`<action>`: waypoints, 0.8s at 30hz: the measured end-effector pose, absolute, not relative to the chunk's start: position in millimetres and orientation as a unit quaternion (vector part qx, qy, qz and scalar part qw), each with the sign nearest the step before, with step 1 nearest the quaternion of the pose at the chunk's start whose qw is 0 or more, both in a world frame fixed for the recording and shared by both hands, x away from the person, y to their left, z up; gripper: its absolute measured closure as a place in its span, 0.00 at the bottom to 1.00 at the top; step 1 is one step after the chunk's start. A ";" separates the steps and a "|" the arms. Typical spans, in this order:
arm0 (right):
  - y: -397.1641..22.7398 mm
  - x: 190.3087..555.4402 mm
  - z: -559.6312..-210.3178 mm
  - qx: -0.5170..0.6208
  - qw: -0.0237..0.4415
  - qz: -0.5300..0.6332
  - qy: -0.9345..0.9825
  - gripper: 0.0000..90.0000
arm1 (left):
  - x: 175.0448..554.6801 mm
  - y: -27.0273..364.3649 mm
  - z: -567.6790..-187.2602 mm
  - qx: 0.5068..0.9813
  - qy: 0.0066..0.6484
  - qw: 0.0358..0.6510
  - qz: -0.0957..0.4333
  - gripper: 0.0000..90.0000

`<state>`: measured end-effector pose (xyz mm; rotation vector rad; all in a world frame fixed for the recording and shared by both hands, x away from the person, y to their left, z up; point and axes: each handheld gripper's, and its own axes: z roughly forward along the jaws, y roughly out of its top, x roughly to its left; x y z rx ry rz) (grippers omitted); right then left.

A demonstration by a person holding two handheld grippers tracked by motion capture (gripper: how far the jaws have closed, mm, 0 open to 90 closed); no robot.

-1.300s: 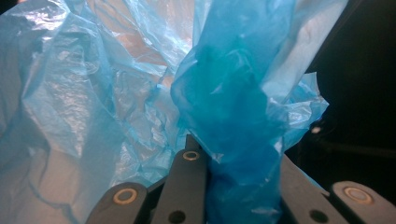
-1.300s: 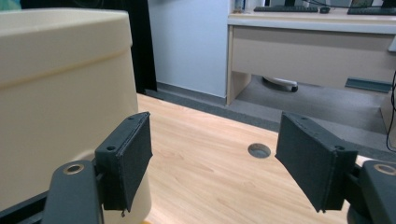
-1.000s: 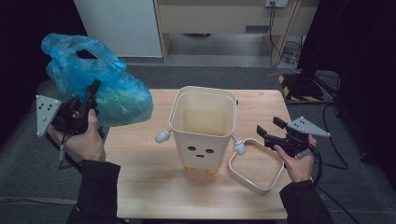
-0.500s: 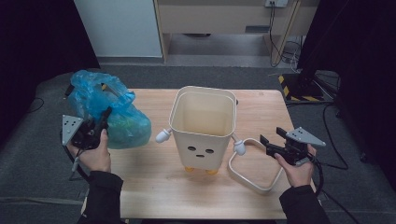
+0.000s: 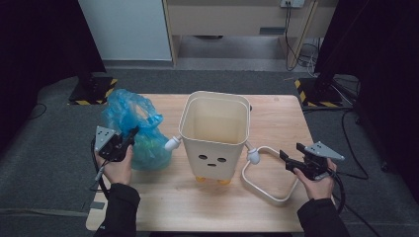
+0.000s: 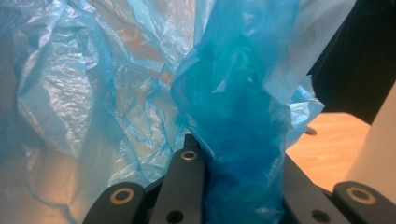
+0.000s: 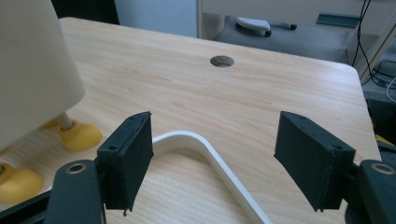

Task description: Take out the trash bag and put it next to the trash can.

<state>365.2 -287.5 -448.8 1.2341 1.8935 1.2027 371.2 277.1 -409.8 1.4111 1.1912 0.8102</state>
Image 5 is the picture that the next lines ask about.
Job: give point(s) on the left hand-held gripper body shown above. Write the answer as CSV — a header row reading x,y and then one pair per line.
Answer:
x,y
113,148

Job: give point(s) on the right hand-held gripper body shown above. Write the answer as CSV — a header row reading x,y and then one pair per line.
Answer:
x,y
316,164

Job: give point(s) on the blue plastic trash bag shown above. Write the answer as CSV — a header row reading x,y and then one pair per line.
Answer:
x,y
148,144

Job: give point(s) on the white trash can with face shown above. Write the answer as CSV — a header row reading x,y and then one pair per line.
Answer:
x,y
214,131

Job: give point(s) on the person's left hand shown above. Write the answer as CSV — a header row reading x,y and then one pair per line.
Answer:
x,y
118,171

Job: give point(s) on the person's right hand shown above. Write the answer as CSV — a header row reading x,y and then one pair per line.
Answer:
x,y
319,189

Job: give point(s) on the black stand base hazard stripes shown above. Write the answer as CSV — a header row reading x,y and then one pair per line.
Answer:
x,y
318,94
94,92

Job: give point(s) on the white cabinet panel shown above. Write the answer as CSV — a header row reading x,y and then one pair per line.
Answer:
x,y
125,29

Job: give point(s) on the dark curtain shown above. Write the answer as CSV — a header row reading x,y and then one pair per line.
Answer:
x,y
388,65
36,49

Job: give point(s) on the white power strip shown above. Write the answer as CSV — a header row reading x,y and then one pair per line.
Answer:
x,y
292,3

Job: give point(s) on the light wooden desk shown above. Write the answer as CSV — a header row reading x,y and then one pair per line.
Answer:
x,y
227,16

